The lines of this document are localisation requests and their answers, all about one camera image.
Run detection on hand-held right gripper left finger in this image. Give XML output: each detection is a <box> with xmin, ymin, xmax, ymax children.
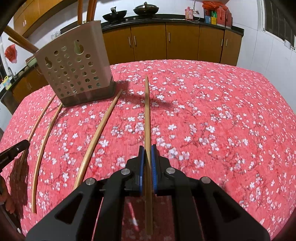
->
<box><xmin>25</xmin><ymin>146</ymin><xmax>146</xmax><ymax>241</ymax></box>

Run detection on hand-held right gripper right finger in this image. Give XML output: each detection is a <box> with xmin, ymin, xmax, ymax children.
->
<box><xmin>151</xmin><ymin>144</ymin><xmax>271</xmax><ymax>241</ymax></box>

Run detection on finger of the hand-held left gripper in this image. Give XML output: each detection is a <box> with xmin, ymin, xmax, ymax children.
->
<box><xmin>0</xmin><ymin>139</ymin><xmax>30</xmax><ymax>168</ymax></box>

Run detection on beige perforated utensil holder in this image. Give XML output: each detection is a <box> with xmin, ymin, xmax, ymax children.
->
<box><xmin>33</xmin><ymin>20</ymin><xmax>117</xmax><ymax>107</ymax></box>

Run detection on person's left hand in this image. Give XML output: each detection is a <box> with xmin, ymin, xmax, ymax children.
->
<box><xmin>0</xmin><ymin>177</ymin><xmax>15</xmax><ymax>214</ymax></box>

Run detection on yellow detergent bottle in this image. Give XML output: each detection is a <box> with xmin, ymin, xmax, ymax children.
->
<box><xmin>3</xmin><ymin>75</ymin><xmax>12</xmax><ymax>91</ymax></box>

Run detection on red floral tablecloth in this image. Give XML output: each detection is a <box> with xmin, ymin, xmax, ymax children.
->
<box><xmin>0</xmin><ymin>59</ymin><xmax>296</xmax><ymax>241</ymax></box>

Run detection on green basin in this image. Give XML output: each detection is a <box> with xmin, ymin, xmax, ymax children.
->
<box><xmin>25</xmin><ymin>57</ymin><xmax>37</xmax><ymax>69</ymax></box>

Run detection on hanging red plastic bag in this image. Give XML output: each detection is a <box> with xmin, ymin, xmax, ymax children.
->
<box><xmin>5</xmin><ymin>44</ymin><xmax>18</xmax><ymax>63</ymax></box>

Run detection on wooden base cabinets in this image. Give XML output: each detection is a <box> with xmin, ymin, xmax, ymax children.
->
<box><xmin>10</xmin><ymin>22</ymin><xmax>244</xmax><ymax>103</ymax></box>

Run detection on black gas stove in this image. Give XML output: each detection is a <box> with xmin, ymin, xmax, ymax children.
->
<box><xmin>109</xmin><ymin>14</ymin><xmax>171</xmax><ymax>22</ymax></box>

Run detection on black kitchen countertop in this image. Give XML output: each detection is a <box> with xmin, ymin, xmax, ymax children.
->
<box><xmin>0</xmin><ymin>16</ymin><xmax>245</xmax><ymax>105</ymax></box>

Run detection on black wok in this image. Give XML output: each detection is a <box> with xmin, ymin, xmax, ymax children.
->
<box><xmin>102</xmin><ymin>7</ymin><xmax>128</xmax><ymax>21</ymax></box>

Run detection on black pot with lid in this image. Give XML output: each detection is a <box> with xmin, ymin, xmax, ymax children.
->
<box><xmin>132</xmin><ymin>2</ymin><xmax>160</xmax><ymax>15</ymax></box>

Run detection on pink bottle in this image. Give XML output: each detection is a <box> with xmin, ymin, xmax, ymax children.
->
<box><xmin>184</xmin><ymin>6</ymin><xmax>194</xmax><ymax>21</ymax></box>

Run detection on red bags and boxes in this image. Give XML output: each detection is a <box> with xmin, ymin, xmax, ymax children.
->
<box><xmin>216</xmin><ymin>6</ymin><xmax>226</xmax><ymax>28</ymax></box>

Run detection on red carton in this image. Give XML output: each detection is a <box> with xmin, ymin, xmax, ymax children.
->
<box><xmin>225</xmin><ymin>9</ymin><xmax>233</xmax><ymax>29</ymax></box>

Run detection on red bag over boxes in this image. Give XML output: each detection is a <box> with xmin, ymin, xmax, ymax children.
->
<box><xmin>202</xmin><ymin>0</ymin><xmax>226</xmax><ymax>10</ymax></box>

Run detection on barred window with sill items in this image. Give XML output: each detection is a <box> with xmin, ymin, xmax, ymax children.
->
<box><xmin>261</xmin><ymin>0</ymin><xmax>296</xmax><ymax>50</ymax></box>

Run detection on wooden wall cabinets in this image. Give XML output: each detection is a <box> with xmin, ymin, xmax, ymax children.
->
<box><xmin>13</xmin><ymin>0</ymin><xmax>77</xmax><ymax>39</ymax></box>

